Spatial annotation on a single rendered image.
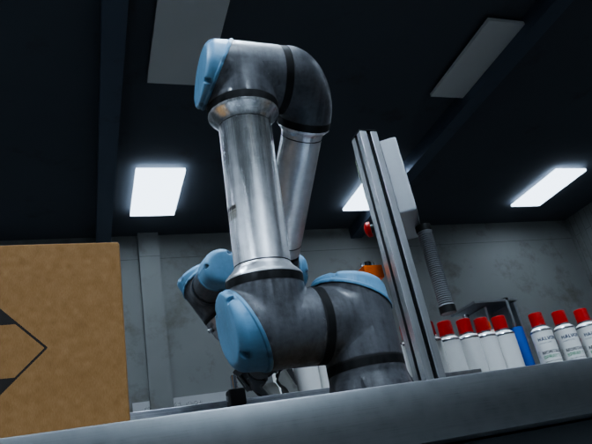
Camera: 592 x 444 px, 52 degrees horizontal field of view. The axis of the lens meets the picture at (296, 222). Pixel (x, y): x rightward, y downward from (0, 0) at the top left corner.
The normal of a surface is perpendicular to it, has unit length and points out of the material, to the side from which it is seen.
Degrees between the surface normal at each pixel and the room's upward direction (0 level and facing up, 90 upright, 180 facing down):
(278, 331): 111
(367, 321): 94
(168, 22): 180
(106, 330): 90
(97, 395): 90
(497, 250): 90
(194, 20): 180
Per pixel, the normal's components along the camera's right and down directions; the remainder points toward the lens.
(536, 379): 0.29, -0.45
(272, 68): 0.37, -0.10
